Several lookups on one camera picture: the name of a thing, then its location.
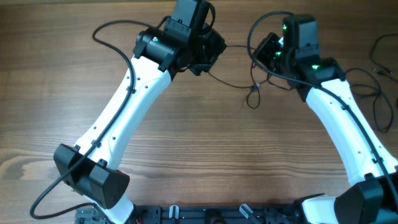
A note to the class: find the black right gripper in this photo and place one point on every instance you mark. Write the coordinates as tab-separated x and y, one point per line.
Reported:
266	48

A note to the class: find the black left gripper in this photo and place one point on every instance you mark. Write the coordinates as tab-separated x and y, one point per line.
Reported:
218	45

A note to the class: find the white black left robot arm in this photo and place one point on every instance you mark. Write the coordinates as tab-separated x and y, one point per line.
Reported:
91	166

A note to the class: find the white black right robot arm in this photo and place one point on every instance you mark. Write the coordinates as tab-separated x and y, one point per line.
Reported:
322	84

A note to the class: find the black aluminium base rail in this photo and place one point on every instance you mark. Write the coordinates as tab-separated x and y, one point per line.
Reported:
272	213

